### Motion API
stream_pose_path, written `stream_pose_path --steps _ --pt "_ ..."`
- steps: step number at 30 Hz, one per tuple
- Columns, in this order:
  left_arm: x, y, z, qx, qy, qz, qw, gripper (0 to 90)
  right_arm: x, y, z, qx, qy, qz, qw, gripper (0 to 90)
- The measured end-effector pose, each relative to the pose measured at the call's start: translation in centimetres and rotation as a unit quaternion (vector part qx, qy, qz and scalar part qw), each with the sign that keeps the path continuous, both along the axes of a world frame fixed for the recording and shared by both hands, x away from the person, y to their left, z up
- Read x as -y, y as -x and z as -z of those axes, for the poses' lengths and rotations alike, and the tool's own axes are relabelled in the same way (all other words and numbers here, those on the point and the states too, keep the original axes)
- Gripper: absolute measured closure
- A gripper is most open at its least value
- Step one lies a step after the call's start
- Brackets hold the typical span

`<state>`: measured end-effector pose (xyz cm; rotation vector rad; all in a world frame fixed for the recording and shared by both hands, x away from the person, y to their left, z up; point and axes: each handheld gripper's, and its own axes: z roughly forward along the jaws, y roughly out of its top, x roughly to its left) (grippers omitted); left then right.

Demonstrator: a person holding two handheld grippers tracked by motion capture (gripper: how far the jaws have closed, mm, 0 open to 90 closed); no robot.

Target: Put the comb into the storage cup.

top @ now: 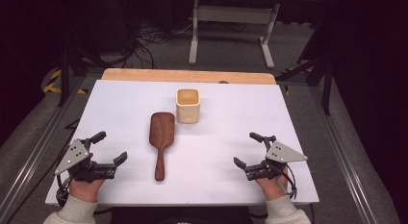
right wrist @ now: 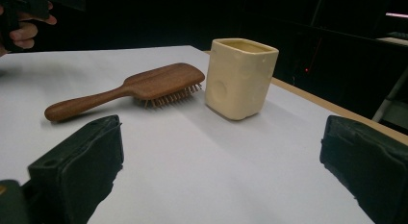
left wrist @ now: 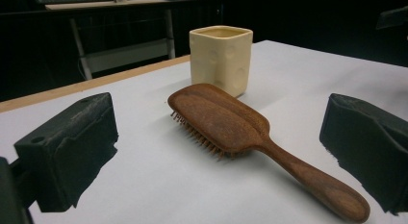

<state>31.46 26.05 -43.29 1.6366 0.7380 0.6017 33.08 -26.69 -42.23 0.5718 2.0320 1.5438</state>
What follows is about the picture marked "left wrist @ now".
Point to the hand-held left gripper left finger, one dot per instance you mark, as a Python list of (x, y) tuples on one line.
[(67, 147)]

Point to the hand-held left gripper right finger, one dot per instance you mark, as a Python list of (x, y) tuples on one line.
[(369, 144)]

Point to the brown wooden hairbrush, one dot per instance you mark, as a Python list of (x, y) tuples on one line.
[(224, 121)]

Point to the wooden desk with white legs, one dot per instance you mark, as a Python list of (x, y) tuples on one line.
[(125, 54)]

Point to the cream square ceramic cup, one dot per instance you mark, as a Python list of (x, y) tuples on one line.
[(221, 59)]

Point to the dark monitor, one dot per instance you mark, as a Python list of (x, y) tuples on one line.
[(392, 17)]

